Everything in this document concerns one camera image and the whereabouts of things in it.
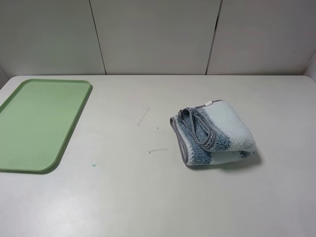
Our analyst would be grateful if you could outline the blue white striped towel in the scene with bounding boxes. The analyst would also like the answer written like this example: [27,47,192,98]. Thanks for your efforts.
[170,100,256,166]

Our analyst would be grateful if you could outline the green plastic tray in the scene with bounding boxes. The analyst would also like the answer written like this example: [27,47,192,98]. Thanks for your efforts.
[0,79,92,173]

